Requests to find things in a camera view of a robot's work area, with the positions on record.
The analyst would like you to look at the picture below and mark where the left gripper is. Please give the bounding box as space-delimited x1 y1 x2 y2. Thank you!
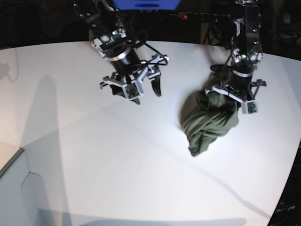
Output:
228 69 254 98

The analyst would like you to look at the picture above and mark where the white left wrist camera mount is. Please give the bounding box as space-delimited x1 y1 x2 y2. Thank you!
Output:
205 79 267 114

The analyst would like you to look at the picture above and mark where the black power strip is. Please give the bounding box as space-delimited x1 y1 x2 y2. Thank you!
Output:
177 12 230 23

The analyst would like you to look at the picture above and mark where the grey partition panel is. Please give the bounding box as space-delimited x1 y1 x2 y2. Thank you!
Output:
0 152 44 226

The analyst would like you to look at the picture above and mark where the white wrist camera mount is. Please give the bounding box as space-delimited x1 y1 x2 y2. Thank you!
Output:
205 79 267 114
100 54 169 101

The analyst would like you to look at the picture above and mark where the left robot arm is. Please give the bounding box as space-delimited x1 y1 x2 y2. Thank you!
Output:
229 0 263 100

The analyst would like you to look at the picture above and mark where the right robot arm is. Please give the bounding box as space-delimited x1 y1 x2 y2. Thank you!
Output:
73 0 169 104

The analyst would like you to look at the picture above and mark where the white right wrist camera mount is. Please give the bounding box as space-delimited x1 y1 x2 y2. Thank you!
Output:
100 54 169 101

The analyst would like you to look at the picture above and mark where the green t-shirt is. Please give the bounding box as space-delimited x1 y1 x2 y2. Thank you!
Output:
180 74 240 157

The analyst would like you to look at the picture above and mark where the blue box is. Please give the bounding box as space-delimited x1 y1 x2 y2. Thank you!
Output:
113 0 181 10

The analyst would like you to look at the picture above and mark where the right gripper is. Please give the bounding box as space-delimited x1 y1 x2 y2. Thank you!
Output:
108 47 162 105

